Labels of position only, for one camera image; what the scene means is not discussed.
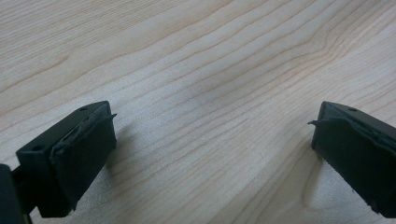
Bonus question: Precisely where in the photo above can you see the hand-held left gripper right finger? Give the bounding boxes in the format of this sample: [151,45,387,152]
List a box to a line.
[307,101,396,219]

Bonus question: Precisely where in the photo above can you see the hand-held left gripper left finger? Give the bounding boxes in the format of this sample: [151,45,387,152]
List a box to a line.
[15,100,118,218]

